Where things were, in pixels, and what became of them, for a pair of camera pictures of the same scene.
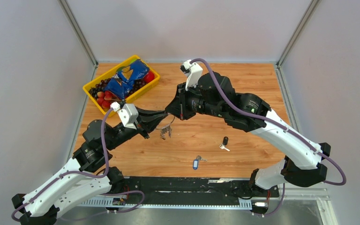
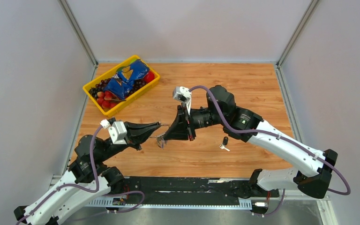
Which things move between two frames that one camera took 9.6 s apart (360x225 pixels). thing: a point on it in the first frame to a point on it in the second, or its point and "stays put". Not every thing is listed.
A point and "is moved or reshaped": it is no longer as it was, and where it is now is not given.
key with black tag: [224, 143] stays put
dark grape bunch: [101, 86] stays put
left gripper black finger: [148, 119] to [137, 133]
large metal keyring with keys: [166, 129] is moved or reshaped
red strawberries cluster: [104, 98] stays put
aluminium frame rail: [288, 194] stays put
